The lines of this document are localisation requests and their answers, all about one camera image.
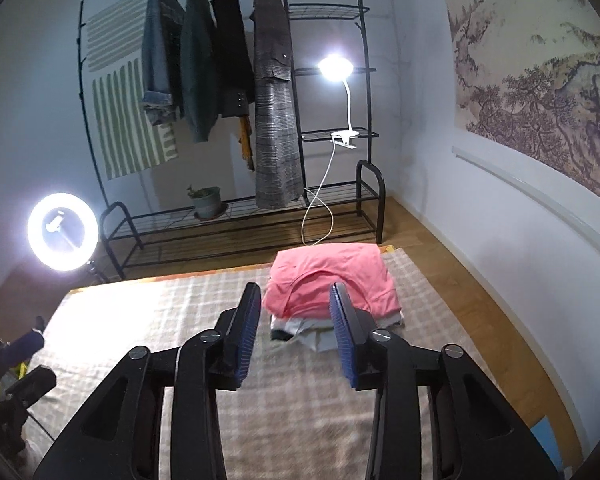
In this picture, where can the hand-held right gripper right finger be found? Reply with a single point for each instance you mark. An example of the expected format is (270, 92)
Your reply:
(341, 330)

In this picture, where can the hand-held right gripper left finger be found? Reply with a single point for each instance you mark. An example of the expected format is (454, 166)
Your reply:
(247, 330)

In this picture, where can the pink garment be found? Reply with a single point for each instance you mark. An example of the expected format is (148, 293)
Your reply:
(330, 265)

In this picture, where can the black metal clothes rack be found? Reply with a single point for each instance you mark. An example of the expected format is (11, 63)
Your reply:
(370, 162)

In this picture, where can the white folded garment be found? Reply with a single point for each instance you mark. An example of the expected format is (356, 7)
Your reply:
(300, 324)

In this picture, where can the grey checked blanket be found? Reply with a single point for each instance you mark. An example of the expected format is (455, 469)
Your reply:
(155, 310)

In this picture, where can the potted plant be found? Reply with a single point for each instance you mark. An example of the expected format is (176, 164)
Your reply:
(206, 205)

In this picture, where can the yellow scarf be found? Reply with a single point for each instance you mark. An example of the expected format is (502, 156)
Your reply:
(245, 145)

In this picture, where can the dark blue object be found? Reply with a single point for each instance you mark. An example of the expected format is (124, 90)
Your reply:
(27, 342)

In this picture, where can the grey plaid coat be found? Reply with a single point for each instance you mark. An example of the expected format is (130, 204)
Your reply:
(275, 110)

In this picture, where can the black stand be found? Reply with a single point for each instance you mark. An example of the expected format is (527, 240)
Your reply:
(30, 385)

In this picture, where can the yellow strip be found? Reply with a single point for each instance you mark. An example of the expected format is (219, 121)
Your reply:
(20, 369)

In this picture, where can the light blue sheet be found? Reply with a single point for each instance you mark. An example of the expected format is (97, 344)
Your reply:
(547, 440)

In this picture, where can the green striped cloth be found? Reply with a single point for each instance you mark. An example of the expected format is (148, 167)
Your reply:
(120, 120)

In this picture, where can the white clip lamp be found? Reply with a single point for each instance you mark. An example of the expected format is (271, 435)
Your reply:
(336, 67)

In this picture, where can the dark green jacket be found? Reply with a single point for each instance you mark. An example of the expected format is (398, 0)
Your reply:
(197, 60)

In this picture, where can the blue denim jacket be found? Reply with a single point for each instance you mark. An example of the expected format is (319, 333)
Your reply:
(160, 50)

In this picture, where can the black coat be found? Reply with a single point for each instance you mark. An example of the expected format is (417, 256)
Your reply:
(230, 35)

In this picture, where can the white wall rail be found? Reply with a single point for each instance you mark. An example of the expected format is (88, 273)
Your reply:
(530, 185)

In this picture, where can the landscape wall tapestry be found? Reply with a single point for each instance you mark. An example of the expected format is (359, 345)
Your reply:
(530, 60)

